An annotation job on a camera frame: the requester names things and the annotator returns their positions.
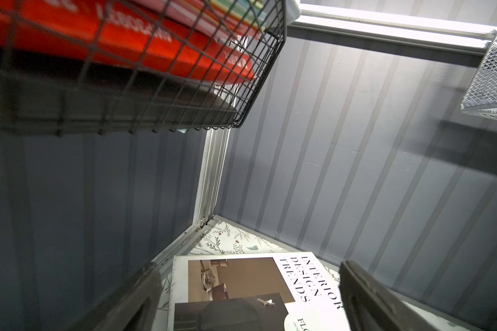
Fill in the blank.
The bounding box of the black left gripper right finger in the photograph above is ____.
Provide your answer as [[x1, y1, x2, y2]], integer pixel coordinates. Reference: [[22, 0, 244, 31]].
[[339, 260, 435, 331]]

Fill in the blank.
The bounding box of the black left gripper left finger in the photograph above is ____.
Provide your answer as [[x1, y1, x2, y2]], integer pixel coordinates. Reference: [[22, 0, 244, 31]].
[[70, 262, 163, 330]]

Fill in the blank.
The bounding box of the interior design trends magazine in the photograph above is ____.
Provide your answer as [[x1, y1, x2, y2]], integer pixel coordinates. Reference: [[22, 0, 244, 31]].
[[167, 252, 350, 330]]

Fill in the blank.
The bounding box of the aluminium frame rail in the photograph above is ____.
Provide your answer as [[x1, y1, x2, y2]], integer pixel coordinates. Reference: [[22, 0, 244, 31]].
[[152, 129, 231, 277]]

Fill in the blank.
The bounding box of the white mesh wall basket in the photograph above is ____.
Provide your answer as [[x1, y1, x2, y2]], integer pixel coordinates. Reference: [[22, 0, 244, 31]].
[[461, 33, 497, 120]]

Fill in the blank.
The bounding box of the black wire wall basket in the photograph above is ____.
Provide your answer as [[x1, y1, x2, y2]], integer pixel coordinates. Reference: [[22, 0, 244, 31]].
[[0, 1, 289, 136]]

